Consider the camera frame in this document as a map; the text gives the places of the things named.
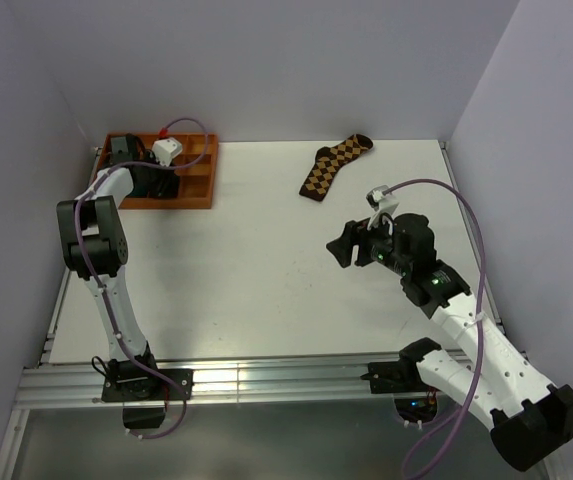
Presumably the orange compartment tray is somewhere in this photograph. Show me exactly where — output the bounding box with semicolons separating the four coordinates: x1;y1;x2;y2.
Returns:
97;132;219;210

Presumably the brown argyle sock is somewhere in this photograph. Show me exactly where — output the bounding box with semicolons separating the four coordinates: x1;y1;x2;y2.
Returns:
299;134;374;202

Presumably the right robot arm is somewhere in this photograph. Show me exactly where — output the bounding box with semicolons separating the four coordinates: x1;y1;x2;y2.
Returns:
326;214;573;472

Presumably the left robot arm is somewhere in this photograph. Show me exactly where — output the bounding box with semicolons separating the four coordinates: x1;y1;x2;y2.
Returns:
56;134;183;400

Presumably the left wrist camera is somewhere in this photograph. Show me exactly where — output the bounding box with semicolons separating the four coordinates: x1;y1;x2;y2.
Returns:
152;129;183;167

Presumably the aluminium front rail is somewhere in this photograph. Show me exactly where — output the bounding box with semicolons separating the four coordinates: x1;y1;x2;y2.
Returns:
13;352;398;410

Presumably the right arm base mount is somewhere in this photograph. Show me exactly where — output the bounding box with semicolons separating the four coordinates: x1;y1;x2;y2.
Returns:
360;359;462;421

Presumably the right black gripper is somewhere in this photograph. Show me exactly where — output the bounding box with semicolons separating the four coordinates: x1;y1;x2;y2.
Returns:
326;208;411;276

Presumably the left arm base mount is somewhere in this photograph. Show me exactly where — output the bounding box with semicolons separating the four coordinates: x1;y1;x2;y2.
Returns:
91;356;194;437

